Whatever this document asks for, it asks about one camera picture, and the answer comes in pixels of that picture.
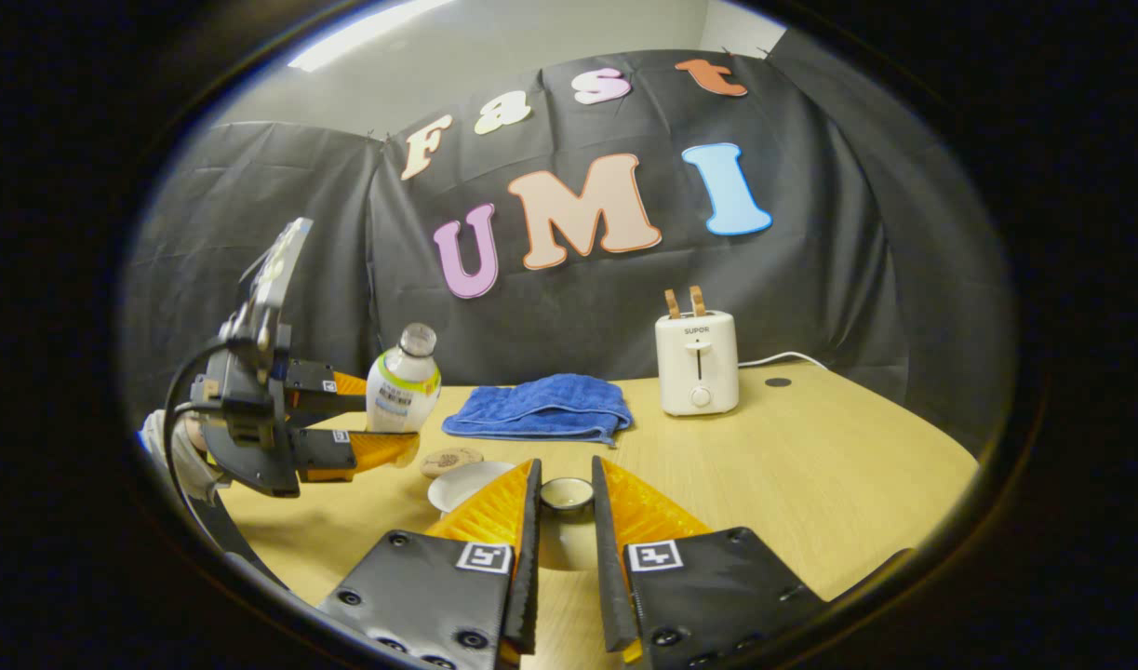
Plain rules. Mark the black backdrop cloth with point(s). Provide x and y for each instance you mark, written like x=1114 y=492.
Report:
x=829 y=261

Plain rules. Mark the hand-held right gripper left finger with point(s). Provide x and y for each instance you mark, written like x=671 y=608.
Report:
x=527 y=577

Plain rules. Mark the round brown coaster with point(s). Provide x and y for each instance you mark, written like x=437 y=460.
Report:
x=451 y=462

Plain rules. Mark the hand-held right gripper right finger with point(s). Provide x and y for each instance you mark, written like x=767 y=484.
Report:
x=609 y=577

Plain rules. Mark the white toaster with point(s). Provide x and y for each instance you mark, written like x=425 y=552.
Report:
x=697 y=368

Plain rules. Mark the yellow teacup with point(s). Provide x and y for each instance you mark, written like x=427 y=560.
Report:
x=466 y=484

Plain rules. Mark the toast slice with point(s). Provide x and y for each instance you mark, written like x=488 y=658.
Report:
x=672 y=304
x=697 y=301

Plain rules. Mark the blue towel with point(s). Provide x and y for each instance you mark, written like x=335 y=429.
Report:
x=541 y=409

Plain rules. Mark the clear water bottle white label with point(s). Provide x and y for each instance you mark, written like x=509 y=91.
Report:
x=401 y=391

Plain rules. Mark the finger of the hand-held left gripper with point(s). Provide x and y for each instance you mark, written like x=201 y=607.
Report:
x=322 y=386
x=345 y=451

